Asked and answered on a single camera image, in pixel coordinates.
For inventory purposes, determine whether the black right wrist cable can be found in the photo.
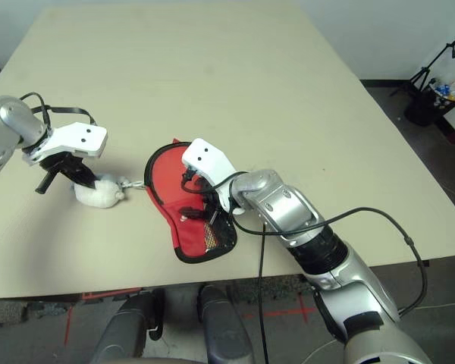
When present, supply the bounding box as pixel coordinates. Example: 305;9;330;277
180;170;429;364

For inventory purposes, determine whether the black tripod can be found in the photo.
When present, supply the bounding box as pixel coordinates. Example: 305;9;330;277
390;34;455;98

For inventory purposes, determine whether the white fluffy pom-pom zipper pull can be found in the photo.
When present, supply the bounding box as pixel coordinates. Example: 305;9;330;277
74;172;147;209

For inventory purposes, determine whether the grey robot leg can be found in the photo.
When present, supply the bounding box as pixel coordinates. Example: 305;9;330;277
196;284;257;364
93;290;166;364

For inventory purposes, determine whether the grey right robot leg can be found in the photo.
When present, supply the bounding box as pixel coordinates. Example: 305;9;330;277
196;284;257;364

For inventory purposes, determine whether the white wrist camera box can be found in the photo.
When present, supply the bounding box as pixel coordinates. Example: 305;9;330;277
21;123;109;166
180;138;247;215

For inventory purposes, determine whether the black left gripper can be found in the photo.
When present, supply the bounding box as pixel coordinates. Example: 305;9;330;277
35;149;100;195

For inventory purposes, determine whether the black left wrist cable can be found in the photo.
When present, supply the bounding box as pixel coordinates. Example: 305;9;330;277
20;92;98;126

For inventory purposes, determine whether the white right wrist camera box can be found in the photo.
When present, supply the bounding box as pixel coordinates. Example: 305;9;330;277
180;138;247;215

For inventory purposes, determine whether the red black paddle case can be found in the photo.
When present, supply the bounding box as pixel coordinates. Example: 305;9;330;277
143;138;239;263

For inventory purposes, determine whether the black trash bin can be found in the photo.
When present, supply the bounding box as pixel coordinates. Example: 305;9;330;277
403;77;455;128

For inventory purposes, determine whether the grey left robot leg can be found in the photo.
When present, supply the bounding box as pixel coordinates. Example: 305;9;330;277
93;290;166;364

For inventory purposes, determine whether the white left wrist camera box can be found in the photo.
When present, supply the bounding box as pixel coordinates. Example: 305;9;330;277
21;123;109;166

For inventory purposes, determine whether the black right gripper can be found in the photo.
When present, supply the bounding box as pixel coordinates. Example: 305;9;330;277
177;181;233;225

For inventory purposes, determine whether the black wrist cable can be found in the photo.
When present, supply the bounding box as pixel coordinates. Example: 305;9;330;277
20;92;98;126
180;170;429;364

